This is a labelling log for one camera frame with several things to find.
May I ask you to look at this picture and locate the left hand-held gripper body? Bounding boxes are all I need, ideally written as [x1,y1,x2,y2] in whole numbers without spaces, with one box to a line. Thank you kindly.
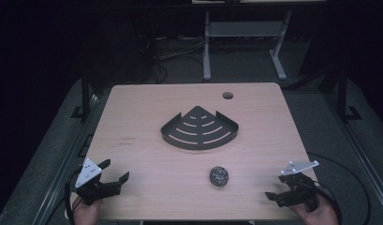
[74,157,122,206]

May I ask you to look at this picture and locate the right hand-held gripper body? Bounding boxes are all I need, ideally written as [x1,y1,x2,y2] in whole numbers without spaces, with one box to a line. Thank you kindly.
[278,159,320,212]

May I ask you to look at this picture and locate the person's right hand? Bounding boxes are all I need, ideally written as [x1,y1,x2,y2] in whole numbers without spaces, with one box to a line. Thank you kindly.
[288,193,339,225]

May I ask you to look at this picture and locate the person's left hand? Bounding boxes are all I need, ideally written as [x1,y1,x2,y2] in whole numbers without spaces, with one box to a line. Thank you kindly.
[71,196,104,225]

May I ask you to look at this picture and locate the steel wool scrubber ball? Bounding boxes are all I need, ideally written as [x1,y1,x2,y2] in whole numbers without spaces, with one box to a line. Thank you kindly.
[209,166,229,188]

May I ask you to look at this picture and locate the black metal stand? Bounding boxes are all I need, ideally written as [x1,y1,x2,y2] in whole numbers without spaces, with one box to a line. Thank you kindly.
[69,69,94,120]
[334,67,363,122]

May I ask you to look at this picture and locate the black metal corner shelf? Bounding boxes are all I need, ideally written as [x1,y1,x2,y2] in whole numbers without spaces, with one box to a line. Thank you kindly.
[160,105,240,151]

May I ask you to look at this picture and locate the aluminium frame rail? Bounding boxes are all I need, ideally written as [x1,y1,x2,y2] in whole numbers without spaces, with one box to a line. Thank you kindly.
[322,92,383,217]
[31,93,102,225]

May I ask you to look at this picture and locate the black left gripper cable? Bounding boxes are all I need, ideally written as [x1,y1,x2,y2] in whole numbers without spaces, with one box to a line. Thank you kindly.
[64,167,84,225]

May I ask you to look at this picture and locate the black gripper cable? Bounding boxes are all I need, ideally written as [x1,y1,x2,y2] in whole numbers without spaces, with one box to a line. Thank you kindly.
[64,167,84,225]
[305,151,373,225]

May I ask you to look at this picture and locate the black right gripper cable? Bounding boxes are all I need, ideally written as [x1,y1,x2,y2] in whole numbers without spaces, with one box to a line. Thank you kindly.
[305,151,373,225]

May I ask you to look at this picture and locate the bundle of floor cables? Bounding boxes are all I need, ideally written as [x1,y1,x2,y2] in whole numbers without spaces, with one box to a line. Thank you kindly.
[135,33,210,84]

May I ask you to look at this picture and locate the grey metal desk frame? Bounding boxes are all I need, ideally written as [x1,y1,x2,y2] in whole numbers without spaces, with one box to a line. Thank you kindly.
[202,10,293,82]

